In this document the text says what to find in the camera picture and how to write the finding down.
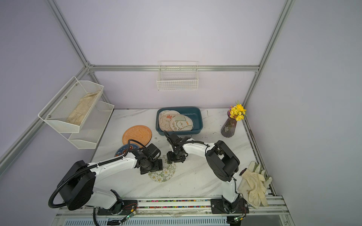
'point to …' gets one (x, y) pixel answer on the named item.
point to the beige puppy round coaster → (181, 123)
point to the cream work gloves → (257, 188)
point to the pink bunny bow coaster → (164, 122)
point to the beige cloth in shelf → (78, 115)
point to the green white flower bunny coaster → (167, 174)
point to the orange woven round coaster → (138, 133)
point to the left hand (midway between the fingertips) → (156, 170)
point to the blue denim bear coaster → (123, 149)
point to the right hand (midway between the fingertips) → (168, 164)
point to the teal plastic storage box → (196, 112)
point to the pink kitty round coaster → (169, 112)
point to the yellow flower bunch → (237, 112)
